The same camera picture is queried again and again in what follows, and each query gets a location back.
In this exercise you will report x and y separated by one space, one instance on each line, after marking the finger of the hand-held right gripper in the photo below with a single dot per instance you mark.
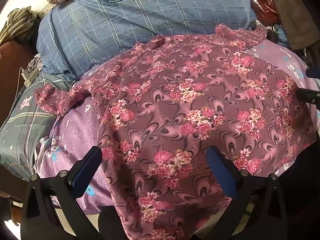
308 94
313 72

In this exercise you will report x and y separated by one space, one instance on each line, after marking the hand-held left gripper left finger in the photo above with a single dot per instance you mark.
82 170

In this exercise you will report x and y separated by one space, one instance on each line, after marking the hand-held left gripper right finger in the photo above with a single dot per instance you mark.
220 172

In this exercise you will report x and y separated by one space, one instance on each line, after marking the pink floral garment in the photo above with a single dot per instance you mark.
175 105

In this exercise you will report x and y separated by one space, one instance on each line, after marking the purple floral bedsheet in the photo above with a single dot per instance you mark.
75 130

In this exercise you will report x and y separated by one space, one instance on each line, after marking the brown grey cloth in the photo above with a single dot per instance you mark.
300 17

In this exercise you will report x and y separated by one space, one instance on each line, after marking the white charger plug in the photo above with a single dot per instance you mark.
30 77

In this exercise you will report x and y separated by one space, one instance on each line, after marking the small grey crumpled cloth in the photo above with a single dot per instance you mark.
36 62

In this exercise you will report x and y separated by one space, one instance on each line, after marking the brown wooden headboard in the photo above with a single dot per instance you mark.
12 62

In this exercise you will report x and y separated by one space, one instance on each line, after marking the olive striped cloth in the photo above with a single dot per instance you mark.
15 22

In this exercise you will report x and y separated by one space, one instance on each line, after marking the blue plaid quilt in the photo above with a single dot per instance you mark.
150 12

